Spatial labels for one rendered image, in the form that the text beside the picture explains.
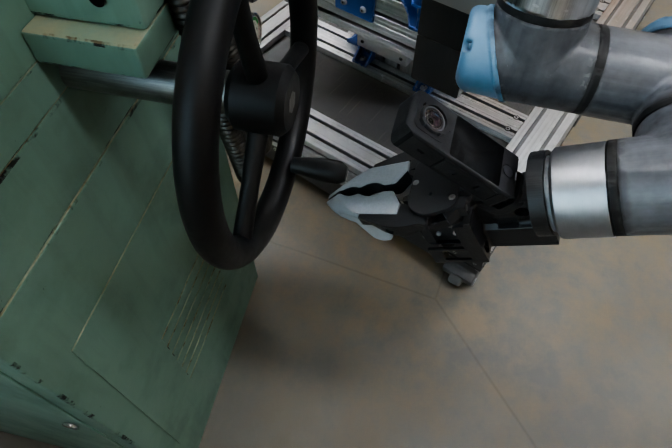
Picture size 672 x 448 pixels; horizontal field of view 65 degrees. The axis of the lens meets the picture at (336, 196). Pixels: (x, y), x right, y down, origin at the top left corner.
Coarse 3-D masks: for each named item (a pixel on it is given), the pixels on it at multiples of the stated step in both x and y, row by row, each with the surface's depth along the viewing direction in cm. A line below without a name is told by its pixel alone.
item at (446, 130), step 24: (408, 120) 39; (432, 120) 40; (456, 120) 42; (408, 144) 40; (432, 144) 40; (456, 144) 41; (480, 144) 42; (432, 168) 42; (456, 168) 41; (480, 168) 42; (504, 168) 43; (480, 192) 43; (504, 192) 42
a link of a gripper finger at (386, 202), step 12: (384, 192) 49; (336, 204) 52; (348, 204) 50; (360, 204) 49; (372, 204) 49; (384, 204) 48; (396, 204) 47; (348, 216) 50; (372, 228) 52; (384, 240) 53
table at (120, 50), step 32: (0, 0) 37; (0, 32) 38; (32, 32) 39; (64, 32) 39; (96, 32) 39; (128, 32) 39; (160, 32) 41; (0, 64) 38; (32, 64) 42; (64, 64) 41; (96, 64) 40; (128, 64) 40; (0, 96) 39
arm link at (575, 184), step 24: (600, 144) 40; (552, 168) 40; (576, 168) 39; (600, 168) 38; (552, 192) 40; (576, 192) 39; (600, 192) 38; (552, 216) 40; (576, 216) 39; (600, 216) 38
